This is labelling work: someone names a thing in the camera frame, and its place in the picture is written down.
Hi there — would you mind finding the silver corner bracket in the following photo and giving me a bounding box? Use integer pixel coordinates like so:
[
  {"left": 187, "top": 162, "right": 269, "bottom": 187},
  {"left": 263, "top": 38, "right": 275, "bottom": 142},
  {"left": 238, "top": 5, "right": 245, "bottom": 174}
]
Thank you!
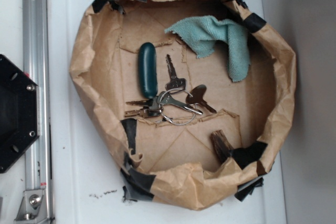
[{"left": 14, "top": 189, "right": 48, "bottom": 223}]

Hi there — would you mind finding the teal microfiber cloth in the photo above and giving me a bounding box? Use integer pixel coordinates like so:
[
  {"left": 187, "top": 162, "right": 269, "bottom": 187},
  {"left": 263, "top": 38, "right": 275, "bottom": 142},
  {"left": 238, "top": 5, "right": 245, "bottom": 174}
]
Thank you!
[{"left": 164, "top": 15, "right": 250, "bottom": 82}]

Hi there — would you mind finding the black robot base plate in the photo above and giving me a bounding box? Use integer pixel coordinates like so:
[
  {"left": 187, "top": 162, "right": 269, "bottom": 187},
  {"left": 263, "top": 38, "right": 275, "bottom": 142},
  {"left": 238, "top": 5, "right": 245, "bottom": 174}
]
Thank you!
[{"left": 0, "top": 55, "right": 39, "bottom": 174}]

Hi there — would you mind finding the aluminium extrusion rail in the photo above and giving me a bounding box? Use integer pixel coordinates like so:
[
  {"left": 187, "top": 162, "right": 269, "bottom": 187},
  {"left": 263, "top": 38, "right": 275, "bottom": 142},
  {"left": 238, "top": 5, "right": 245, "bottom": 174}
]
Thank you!
[{"left": 23, "top": 0, "right": 55, "bottom": 223}]

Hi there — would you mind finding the brass key upper left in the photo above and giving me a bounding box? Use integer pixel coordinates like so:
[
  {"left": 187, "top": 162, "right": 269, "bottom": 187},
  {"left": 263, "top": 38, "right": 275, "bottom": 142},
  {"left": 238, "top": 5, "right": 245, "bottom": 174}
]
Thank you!
[{"left": 126, "top": 99, "right": 153, "bottom": 106}]

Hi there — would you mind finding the wire key ring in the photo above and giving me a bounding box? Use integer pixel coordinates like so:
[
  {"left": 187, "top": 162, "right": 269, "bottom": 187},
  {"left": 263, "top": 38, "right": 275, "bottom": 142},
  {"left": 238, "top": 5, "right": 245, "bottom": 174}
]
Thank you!
[{"left": 154, "top": 89, "right": 203, "bottom": 126}]

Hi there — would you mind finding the dark bronze key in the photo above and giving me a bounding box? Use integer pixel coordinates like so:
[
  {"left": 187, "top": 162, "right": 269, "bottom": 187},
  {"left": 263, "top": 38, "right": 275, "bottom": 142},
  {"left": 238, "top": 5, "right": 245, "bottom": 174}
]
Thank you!
[{"left": 186, "top": 84, "right": 217, "bottom": 113}]

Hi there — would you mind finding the brown paper bag bin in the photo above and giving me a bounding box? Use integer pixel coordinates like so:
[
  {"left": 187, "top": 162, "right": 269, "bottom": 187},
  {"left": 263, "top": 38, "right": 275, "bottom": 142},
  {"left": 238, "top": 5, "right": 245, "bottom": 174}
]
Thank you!
[{"left": 69, "top": 0, "right": 296, "bottom": 210}]

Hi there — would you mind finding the dark brown wood chip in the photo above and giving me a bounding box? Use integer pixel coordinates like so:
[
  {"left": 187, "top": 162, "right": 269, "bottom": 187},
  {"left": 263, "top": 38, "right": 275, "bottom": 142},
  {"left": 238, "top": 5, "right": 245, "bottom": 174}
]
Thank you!
[{"left": 211, "top": 130, "right": 234, "bottom": 163}]

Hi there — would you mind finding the dark green key fob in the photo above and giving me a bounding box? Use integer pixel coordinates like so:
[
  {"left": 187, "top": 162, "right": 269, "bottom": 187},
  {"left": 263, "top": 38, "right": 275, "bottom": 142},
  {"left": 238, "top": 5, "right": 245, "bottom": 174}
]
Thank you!
[{"left": 138, "top": 42, "right": 158, "bottom": 99}]

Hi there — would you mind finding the silver key with ring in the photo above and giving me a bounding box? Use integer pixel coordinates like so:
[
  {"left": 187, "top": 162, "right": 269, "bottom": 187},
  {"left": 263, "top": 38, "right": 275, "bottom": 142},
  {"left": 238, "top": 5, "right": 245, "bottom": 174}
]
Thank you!
[{"left": 157, "top": 91, "right": 203, "bottom": 115}]

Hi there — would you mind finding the brass key lower left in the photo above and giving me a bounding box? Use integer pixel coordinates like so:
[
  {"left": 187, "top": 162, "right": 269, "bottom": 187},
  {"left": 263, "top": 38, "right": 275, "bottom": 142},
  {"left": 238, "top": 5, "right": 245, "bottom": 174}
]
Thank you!
[{"left": 124, "top": 108, "right": 162, "bottom": 118}]

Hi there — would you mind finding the brass key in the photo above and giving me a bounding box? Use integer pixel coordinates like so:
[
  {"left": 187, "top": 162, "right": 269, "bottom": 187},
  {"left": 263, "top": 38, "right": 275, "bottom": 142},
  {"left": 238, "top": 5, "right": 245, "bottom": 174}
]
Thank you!
[
  {"left": 124, "top": 108, "right": 162, "bottom": 118},
  {"left": 126, "top": 99, "right": 153, "bottom": 106}
]

